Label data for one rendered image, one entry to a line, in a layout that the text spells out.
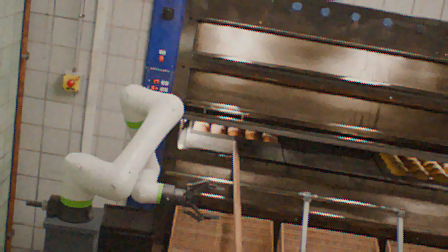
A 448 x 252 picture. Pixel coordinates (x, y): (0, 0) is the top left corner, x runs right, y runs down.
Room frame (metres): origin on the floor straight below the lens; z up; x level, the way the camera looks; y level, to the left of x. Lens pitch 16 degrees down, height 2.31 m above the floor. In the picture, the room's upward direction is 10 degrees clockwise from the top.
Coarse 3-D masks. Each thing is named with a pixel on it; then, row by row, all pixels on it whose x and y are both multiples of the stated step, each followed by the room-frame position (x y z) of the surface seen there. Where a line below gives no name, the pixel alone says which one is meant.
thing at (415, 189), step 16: (224, 160) 3.43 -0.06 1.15; (240, 160) 3.43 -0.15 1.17; (256, 160) 3.44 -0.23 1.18; (272, 160) 3.49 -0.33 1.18; (320, 176) 3.44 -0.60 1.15; (336, 176) 3.44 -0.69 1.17; (352, 176) 3.45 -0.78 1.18; (368, 176) 3.49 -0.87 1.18; (416, 192) 3.45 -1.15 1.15; (432, 192) 3.45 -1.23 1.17
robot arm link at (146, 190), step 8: (144, 176) 2.73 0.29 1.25; (152, 176) 2.75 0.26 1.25; (136, 184) 2.69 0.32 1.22; (144, 184) 2.69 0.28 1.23; (152, 184) 2.70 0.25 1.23; (160, 184) 2.72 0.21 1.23; (136, 192) 2.67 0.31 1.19; (144, 192) 2.67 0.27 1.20; (152, 192) 2.68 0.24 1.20; (160, 192) 2.68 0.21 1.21; (136, 200) 2.68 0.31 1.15; (144, 200) 2.67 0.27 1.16; (152, 200) 2.68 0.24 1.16
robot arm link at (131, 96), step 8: (128, 88) 2.60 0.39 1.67; (136, 88) 2.60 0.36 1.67; (144, 88) 2.61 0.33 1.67; (120, 96) 2.60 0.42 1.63; (128, 96) 2.58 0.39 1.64; (136, 96) 2.57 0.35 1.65; (120, 104) 2.61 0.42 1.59; (128, 104) 2.57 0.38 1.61; (136, 104) 2.56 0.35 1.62; (128, 112) 2.59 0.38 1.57; (136, 112) 2.58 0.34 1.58; (128, 120) 2.62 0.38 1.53; (136, 120) 2.61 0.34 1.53; (144, 120) 2.63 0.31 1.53; (136, 128) 2.64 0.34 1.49
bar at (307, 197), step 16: (176, 176) 3.05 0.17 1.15; (192, 176) 3.05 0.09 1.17; (272, 192) 3.06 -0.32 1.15; (288, 192) 3.06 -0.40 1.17; (304, 192) 3.08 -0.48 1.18; (304, 208) 3.03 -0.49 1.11; (368, 208) 3.07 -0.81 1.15; (384, 208) 3.07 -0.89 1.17; (400, 208) 3.08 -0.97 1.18; (304, 224) 2.96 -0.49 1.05; (400, 224) 3.03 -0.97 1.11; (304, 240) 2.91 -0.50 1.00; (400, 240) 2.97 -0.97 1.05
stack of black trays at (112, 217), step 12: (108, 204) 3.27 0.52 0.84; (108, 216) 3.15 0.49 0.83; (120, 216) 3.18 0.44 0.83; (132, 216) 3.21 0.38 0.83; (144, 216) 3.23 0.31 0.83; (108, 228) 3.01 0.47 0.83; (120, 228) 3.02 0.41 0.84; (132, 228) 3.05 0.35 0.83; (144, 228) 3.09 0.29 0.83; (108, 240) 3.01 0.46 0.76; (120, 240) 3.02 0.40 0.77; (132, 240) 3.03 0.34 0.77; (144, 240) 3.04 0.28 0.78
